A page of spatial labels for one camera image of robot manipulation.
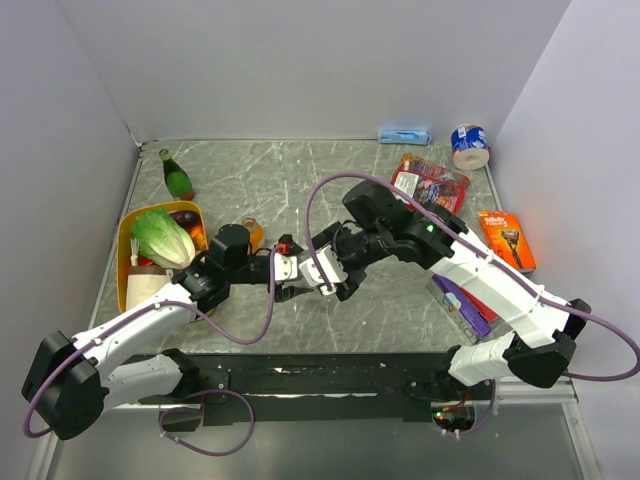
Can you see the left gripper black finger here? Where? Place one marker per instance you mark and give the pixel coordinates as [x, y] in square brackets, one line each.
[285, 293]
[286, 245]

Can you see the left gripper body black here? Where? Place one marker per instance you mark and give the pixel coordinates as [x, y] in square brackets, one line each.
[251, 271]

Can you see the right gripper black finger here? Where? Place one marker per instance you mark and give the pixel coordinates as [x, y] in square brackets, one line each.
[346, 289]
[327, 237]

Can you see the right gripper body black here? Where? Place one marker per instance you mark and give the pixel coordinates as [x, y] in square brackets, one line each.
[356, 249]

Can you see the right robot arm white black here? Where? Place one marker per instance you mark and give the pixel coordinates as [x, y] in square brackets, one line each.
[544, 327]

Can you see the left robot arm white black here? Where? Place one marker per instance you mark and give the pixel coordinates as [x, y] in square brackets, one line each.
[73, 381]

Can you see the orange juice bottle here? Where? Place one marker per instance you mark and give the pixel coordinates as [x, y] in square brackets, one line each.
[256, 233]

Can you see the dark green glass bottle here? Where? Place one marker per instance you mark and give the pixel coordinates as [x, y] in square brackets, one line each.
[176, 180]

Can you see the purple eggplant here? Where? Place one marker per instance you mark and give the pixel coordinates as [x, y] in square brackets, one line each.
[186, 218]

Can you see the green lettuce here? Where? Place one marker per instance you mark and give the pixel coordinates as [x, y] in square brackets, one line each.
[162, 240]

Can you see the red snack bag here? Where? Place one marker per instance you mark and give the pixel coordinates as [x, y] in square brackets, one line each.
[427, 182]

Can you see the blue tissue pack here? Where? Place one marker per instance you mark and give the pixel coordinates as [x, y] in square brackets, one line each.
[404, 137]

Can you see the yellow plastic basket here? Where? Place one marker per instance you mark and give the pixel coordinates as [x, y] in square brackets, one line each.
[123, 244]

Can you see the purple chocolate bar box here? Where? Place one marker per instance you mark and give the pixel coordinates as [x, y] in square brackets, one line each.
[460, 309]

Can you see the red flat box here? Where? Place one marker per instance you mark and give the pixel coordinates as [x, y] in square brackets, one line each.
[488, 314]

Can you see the orange razor package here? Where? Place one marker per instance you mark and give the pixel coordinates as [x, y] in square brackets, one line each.
[504, 235]

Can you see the toilet paper roll blue wrap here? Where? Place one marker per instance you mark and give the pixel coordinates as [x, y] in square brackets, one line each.
[470, 148]

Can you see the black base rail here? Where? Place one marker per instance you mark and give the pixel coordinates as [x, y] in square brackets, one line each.
[309, 387]

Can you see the aluminium frame rail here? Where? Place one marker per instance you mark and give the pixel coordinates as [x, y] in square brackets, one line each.
[512, 391]

